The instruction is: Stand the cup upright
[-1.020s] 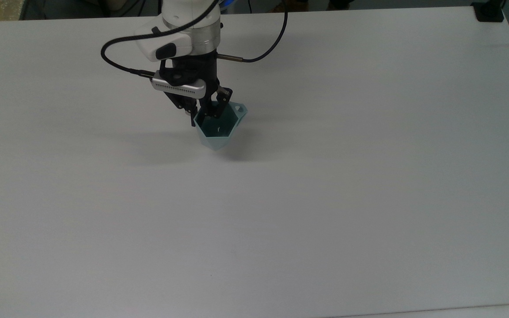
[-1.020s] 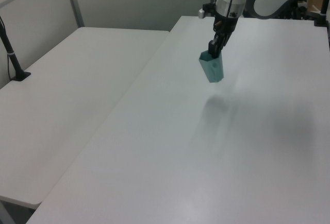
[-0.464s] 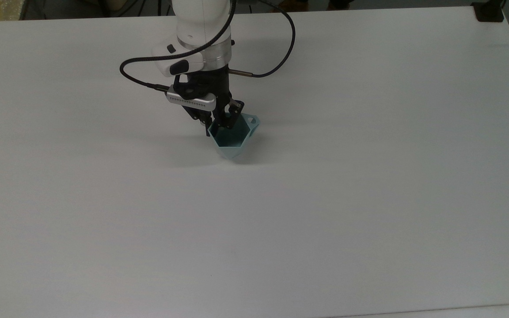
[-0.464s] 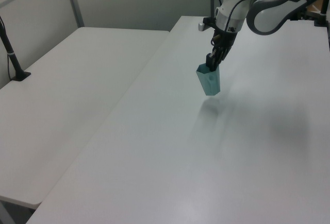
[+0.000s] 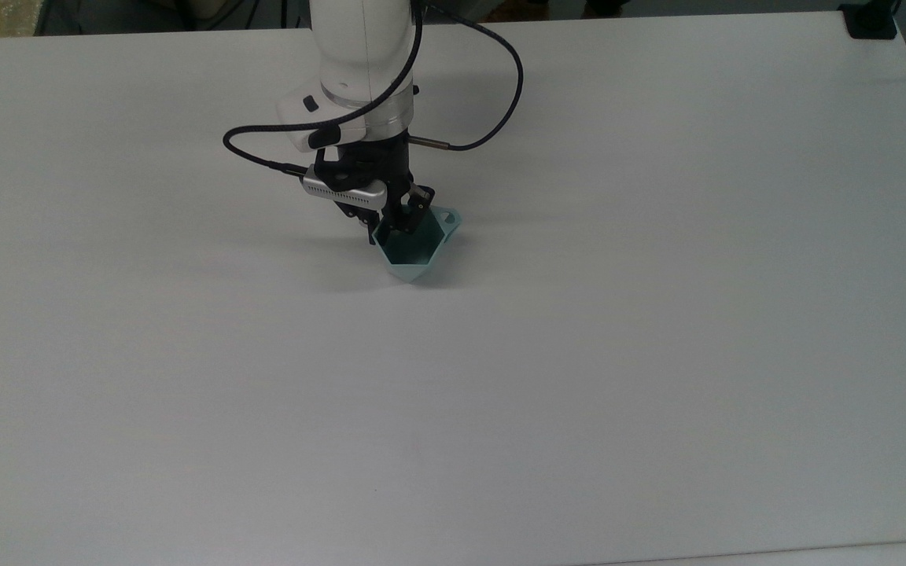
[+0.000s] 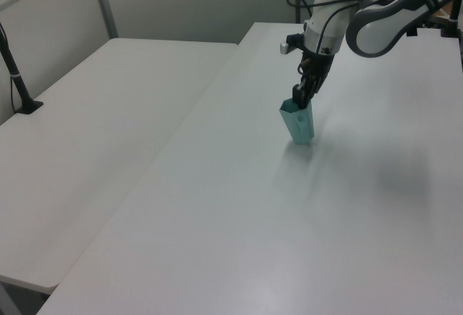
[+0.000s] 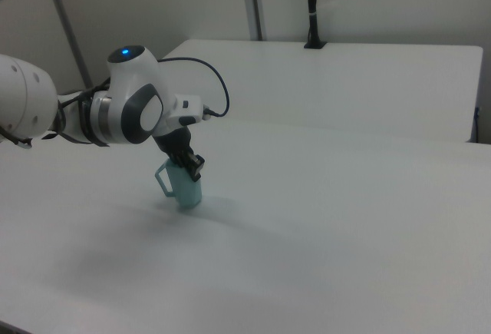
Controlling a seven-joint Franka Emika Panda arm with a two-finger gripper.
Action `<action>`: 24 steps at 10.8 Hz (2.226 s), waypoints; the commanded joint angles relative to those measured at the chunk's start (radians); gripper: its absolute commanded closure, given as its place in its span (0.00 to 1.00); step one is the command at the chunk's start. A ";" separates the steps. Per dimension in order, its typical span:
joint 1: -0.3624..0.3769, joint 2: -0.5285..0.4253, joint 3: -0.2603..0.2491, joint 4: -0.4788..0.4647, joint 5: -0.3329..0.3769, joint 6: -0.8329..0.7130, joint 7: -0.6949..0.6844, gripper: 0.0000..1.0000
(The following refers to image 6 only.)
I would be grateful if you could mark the white side table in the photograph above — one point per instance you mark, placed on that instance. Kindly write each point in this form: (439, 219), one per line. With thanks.
(97, 141)

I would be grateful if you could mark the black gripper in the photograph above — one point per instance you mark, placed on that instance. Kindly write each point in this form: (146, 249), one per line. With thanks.
(316, 63)

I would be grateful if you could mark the teal faceted plastic cup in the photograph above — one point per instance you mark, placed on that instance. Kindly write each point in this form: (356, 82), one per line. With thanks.
(303, 130)

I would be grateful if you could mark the small white camera box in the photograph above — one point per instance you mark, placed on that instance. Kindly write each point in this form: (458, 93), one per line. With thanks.
(284, 48)

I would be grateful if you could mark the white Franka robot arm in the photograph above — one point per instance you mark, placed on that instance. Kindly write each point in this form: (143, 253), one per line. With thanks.
(380, 29)

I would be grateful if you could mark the black camera pole with base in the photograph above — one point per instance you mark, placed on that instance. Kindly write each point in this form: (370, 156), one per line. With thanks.
(21, 90)

